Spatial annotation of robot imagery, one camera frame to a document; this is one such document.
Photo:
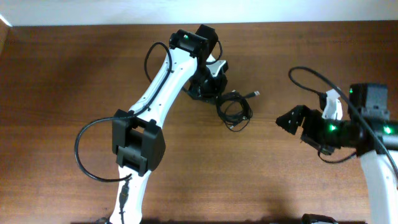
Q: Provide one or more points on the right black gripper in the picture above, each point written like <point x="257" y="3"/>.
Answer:
<point x="308" y="125"/>

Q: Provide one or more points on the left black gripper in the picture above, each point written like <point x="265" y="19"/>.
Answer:
<point x="203" y="93"/>

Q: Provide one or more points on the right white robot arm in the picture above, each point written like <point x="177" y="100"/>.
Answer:
<point x="369" y="131"/>

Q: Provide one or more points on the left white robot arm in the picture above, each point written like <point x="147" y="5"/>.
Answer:
<point x="138" y="141"/>

